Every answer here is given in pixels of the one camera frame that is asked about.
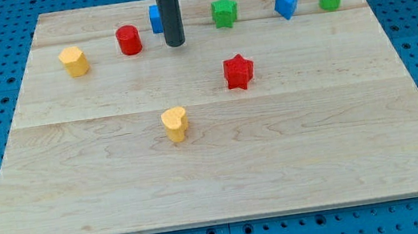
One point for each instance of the green star block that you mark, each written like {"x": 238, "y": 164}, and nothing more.
{"x": 224, "y": 13}

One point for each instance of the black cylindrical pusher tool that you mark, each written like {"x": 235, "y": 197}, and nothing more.
{"x": 170, "y": 16}

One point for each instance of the red cylinder block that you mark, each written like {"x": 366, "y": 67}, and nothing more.
{"x": 129, "y": 40}

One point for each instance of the blue cube block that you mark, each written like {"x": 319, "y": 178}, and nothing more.
{"x": 155, "y": 20}

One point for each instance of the yellow heart block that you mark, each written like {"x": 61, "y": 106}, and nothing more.
{"x": 175, "y": 123}

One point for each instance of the light wooden board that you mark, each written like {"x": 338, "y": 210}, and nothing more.
{"x": 329, "y": 120}

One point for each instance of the blue triangle block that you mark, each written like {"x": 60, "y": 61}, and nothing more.
{"x": 286, "y": 8}

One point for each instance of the red star block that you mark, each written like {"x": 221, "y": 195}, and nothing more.
{"x": 238, "y": 71}

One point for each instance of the yellow hexagon block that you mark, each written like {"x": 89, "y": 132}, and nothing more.
{"x": 74, "y": 61}

